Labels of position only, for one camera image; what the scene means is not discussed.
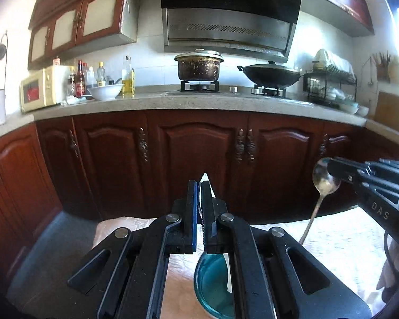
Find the white ceramic spoon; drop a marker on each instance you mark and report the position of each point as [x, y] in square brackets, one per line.
[206, 180]

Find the wall utensil holder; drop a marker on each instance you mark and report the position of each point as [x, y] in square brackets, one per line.
[385, 68]

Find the white bowls beside rack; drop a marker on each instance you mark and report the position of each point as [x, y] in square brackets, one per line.
[354, 109]

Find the small dark jar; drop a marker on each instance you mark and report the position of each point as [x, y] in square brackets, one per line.
[71, 86]

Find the metal spoon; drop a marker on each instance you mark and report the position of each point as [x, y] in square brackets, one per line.
[322, 182]

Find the wooden glass-door upper cabinet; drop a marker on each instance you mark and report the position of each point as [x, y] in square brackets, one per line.
[83, 13]

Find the black and steel range hood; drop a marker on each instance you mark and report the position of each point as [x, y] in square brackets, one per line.
[229, 13]

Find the black wok with lid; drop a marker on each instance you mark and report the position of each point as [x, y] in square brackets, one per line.
[269, 74]

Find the yellow cap bottle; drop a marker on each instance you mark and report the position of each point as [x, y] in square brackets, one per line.
[101, 74]

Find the wooden cutting board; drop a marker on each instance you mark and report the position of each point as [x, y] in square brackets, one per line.
[390, 108]

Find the beige translucent placemat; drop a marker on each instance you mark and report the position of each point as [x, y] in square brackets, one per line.
[178, 289]

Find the stack of white plates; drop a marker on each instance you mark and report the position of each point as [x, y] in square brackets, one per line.
[332, 61]

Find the gas stove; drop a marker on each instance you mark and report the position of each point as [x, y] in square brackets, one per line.
[226, 89]

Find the pale plastic bottle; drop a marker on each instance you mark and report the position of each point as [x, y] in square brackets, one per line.
[91, 78]

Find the white floral bowl teal inside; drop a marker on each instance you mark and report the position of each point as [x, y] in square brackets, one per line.
[212, 282]

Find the cream microwave oven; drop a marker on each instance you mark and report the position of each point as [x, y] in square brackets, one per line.
[41, 89]

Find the dark sauce bottle red cap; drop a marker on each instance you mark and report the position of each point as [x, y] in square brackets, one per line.
[80, 83]

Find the white mixing bowl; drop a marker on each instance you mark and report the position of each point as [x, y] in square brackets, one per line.
[104, 92]

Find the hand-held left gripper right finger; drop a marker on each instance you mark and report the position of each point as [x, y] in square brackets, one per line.
[206, 219]

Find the steel pot lid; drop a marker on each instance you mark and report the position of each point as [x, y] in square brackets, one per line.
[199, 55]

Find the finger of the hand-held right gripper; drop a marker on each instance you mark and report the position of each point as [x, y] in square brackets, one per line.
[344, 170]

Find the yellow oil bottle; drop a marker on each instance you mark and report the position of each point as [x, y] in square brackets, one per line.
[128, 83]

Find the burnt steel pot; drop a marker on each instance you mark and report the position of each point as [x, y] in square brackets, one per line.
[198, 70]

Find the white rag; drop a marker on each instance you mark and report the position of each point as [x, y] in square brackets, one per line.
[73, 100]

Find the stone kitchen countertop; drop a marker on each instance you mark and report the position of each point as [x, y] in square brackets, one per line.
[186, 102]

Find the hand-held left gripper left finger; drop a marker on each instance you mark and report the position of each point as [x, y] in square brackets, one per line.
[194, 219]

